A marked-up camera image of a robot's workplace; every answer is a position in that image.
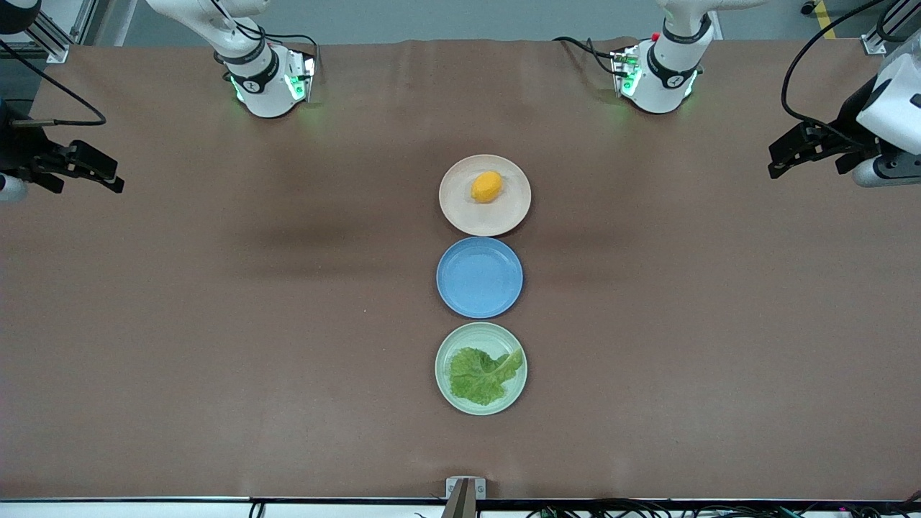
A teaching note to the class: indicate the beige round plate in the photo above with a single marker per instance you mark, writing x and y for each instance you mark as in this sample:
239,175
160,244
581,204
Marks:
460,212

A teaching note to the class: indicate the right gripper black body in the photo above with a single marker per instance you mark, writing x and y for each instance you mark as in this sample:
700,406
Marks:
20,152

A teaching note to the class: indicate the yellow lemon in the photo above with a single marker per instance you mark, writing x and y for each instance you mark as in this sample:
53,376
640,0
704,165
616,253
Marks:
486,186

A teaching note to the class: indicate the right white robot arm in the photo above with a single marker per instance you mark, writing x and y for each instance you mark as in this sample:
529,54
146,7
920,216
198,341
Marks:
262,83

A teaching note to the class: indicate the light green round plate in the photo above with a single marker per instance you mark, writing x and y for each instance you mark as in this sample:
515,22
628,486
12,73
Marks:
450,338

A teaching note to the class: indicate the brown table cover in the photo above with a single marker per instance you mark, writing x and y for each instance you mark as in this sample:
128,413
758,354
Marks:
216,324

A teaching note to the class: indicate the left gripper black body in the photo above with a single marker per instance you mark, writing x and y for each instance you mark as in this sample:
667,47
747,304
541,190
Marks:
847,124

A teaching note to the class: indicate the blue round plate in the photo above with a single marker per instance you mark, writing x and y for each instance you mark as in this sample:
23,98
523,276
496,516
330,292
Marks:
479,277

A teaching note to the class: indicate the aluminium frame profile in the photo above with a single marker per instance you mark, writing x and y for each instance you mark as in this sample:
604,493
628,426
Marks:
50,36
881,32

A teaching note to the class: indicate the white table edge strip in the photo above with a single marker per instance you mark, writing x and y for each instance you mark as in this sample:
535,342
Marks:
144,511

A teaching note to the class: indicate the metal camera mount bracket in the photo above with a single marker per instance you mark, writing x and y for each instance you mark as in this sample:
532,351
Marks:
465,493

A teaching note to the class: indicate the green lettuce leaf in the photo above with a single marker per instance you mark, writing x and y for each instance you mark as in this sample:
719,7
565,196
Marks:
478,378

